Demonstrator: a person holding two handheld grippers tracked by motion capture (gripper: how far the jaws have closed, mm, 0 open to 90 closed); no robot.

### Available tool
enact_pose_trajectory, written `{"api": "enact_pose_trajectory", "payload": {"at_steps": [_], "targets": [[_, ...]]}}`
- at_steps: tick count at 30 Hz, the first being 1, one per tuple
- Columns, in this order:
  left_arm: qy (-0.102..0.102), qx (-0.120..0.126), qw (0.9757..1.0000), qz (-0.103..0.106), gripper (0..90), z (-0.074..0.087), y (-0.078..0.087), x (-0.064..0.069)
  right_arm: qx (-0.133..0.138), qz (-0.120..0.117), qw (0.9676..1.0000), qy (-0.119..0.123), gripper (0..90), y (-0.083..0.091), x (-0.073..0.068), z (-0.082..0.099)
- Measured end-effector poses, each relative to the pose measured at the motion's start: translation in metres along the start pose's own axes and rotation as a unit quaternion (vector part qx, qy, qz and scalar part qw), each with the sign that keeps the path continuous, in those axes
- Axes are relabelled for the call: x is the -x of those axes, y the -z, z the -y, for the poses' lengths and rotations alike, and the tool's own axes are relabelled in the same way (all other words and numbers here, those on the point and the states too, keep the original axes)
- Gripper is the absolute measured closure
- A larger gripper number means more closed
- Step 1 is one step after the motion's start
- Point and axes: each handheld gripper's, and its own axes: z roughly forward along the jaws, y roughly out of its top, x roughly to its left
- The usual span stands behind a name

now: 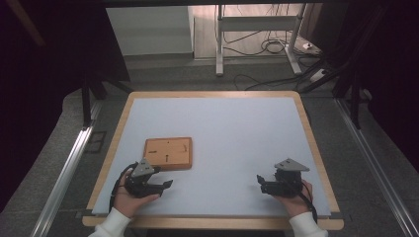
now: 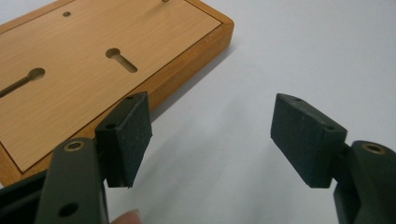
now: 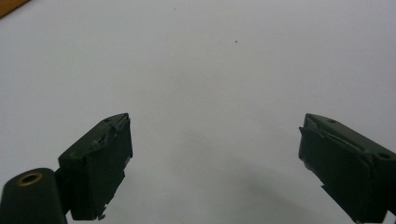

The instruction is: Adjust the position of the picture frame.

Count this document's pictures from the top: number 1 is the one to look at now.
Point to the person's right hand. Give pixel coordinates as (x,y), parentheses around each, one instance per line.
(296,204)

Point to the white metal desk frame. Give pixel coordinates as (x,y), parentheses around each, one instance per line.
(257,23)

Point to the white table mat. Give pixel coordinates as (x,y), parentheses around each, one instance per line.
(227,138)

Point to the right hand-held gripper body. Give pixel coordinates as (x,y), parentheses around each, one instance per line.
(286,181)

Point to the white cabinet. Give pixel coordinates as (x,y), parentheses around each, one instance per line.
(150,31)

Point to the wooden table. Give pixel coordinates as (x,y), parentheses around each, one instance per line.
(214,94)

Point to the person's left hand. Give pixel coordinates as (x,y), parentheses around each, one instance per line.
(126,202)

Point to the aluminium rail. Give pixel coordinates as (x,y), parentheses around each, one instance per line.
(61,182)
(378,168)

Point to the small white adapter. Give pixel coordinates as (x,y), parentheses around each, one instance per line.
(307,45)

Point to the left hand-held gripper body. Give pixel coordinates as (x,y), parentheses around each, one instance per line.
(141,182)

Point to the black metal stand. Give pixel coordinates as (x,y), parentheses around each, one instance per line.
(88,98)
(354,95)

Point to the white power strip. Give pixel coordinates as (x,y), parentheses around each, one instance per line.
(318,75)

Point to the wooden picture frame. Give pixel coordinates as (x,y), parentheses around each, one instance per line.
(168,153)

